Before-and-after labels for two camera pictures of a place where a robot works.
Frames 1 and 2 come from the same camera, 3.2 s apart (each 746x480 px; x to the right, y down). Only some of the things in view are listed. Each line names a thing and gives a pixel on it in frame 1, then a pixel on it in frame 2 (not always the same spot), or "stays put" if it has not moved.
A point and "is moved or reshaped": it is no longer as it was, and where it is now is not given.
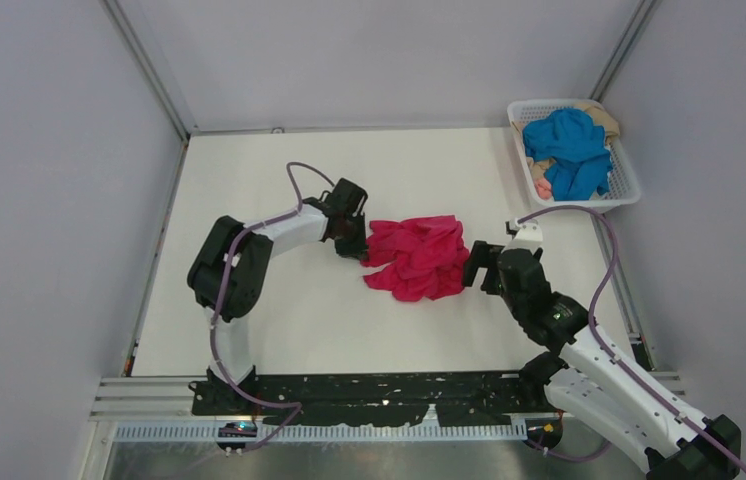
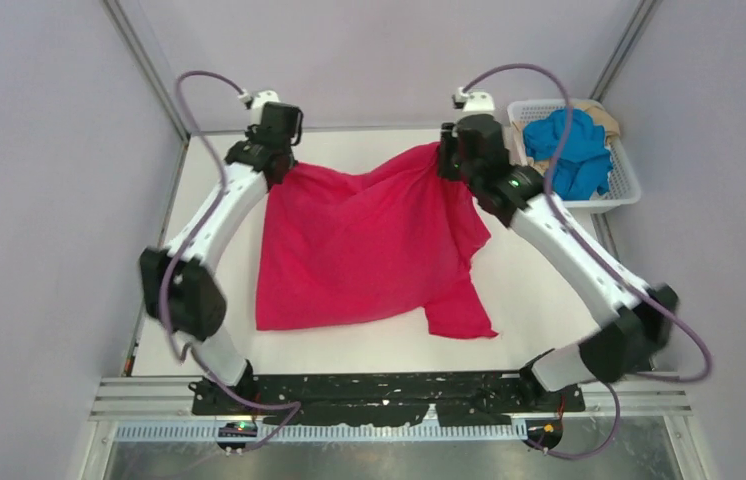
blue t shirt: (575, 146) stays put
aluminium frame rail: (169, 395) stays put
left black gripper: (359, 249) to (249, 131)
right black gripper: (483, 255) to (448, 141)
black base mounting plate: (399, 398) stays put
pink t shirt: (421, 258) is moved or reshaped
